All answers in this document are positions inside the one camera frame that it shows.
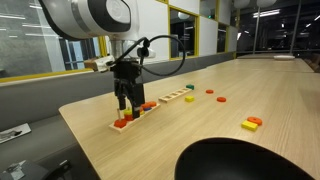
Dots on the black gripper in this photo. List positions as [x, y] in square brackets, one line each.
[128, 71]

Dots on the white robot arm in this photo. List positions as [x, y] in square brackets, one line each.
[86, 16]

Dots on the wooden peg board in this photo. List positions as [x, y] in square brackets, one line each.
[126, 128]

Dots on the wooden shape sorter board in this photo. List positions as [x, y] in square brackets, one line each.
[173, 94]

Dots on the yellow cube block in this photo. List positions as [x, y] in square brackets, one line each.
[189, 98]

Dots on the green block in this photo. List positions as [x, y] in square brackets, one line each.
[190, 86]

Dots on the grey bench backrest cushion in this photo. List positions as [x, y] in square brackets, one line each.
[186, 65]
[50, 96]

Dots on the small orange disc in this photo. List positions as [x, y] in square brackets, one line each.
[221, 99]
[209, 91]

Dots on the grey bench seat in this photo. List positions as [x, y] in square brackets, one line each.
[43, 146]

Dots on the white paper leaflet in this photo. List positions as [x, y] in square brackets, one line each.
[13, 132]

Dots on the yellow rectangular block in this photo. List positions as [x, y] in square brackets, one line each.
[249, 125]

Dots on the black bowl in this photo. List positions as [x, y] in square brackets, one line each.
[233, 163]

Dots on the grey pillar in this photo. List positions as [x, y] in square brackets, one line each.
[256, 30]

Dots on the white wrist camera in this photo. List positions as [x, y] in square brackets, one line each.
[100, 63]

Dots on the narrow yellow window frame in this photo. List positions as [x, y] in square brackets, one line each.
[197, 36]

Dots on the large yellow window frame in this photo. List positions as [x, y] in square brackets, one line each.
[33, 75]

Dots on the small yellow window frame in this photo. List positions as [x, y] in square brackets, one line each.
[227, 38]

